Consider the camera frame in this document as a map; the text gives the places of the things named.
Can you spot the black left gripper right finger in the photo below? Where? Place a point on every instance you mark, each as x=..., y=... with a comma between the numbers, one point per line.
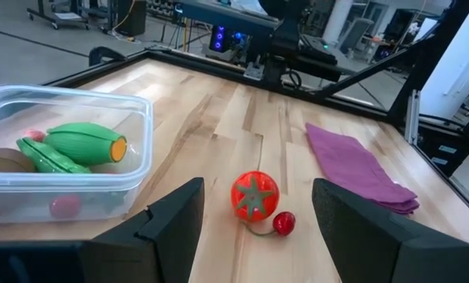
x=367, y=243

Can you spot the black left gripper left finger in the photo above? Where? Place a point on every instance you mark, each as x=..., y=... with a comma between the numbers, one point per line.
x=159, y=243

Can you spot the green toy corn cob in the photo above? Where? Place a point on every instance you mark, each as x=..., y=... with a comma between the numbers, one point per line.
x=81, y=143

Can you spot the green toy pea pod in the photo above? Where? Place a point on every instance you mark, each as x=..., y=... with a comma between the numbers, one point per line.
x=45, y=157

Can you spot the small pink toy fruit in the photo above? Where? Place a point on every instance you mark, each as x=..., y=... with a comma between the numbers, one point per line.
x=34, y=134

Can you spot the brown toy kiwi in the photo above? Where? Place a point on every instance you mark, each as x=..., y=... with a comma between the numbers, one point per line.
x=6, y=161

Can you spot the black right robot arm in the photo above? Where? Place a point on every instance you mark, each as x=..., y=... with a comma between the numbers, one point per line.
x=285, y=35

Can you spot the clear plastic tupperware container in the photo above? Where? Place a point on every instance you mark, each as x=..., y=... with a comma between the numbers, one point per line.
x=136, y=118

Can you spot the folded purple cloth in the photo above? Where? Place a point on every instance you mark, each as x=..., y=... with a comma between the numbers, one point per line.
x=352, y=165

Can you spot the red toy tomato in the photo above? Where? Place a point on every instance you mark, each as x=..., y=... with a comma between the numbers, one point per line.
x=253, y=196

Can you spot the computer tower with blue lights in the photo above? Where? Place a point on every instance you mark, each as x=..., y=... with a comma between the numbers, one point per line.
x=219, y=39

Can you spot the black box cabinet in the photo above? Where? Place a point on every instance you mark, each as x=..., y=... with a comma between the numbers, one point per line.
x=132, y=17

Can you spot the black wheeled cart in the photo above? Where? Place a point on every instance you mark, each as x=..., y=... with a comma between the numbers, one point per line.
x=67, y=16

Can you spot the silver aluminium bracket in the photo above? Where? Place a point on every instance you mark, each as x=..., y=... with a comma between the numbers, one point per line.
x=412, y=116

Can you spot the black table rim frame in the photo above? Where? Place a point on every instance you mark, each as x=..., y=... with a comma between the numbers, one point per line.
x=202, y=65

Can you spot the black upright frame post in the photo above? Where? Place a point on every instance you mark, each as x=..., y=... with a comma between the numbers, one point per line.
x=430, y=59

